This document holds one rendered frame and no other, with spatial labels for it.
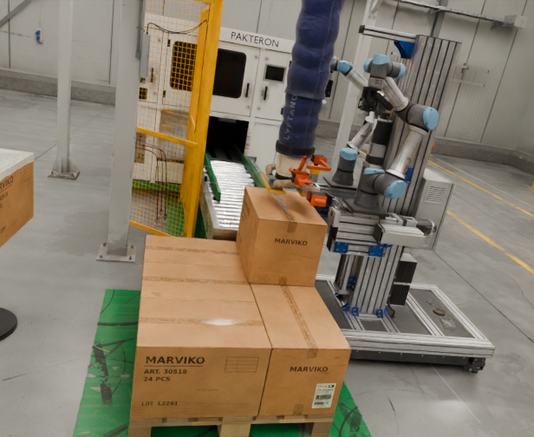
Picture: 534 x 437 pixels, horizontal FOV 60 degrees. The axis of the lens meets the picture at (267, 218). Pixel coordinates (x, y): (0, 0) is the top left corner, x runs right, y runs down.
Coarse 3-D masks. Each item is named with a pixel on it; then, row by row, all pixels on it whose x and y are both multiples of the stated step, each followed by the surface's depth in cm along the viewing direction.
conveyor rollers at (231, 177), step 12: (204, 168) 490; (216, 168) 494; (228, 168) 505; (240, 168) 517; (228, 180) 462; (240, 180) 466; (252, 180) 477; (228, 192) 420; (240, 192) 431; (216, 204) 385; (228, 204) 394; (240, 204) 397; (228, 216) 362
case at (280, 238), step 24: (264, 192) 300; (288, 192) 309; (240, 216) 312; (264, 216) 257; (288, 216) 264; (312, 216) 271; (240, 240) 303; (264, 240) 258; (288, 240) 260; (312, 240) 263; (264, 264) 263; (288, 264) 266; (312, 264) 269
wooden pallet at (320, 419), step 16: (256, 416) 225; (272, 416) 226; (288, 416) 228; (304, 416) 233; (320, 416) 232; (128, 432) 212; (144, 432) 213; (224, 432) 223; (240, 432) 225; (320, 432) 236
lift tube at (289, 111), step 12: (288, 96) 258; (300, 96) 254; (288, 108) 260; (300, 108) 255; (312, 108) 256; (288, 120) 259; (300, 120) 257; (312, 120) 259; (288, 132) 262; (300, 132) 260; (312, 132) 264; (288, 144) 262; (300, 144) 261; (312, 144) 268; (300, 156) 264
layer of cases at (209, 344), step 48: (192, 240) 308; (144, 288) 241; (192, 288) 249; (240, 288) 258; (288, 288) 268; (144, 336) 203; (192, 336) 208; (240, 336) 215; (288, 336) 221; (336, 336) 228; (144, 384) 204; (192, 384) 209; (240, 384) 215; (288, 384) 221; (336, 384) 227
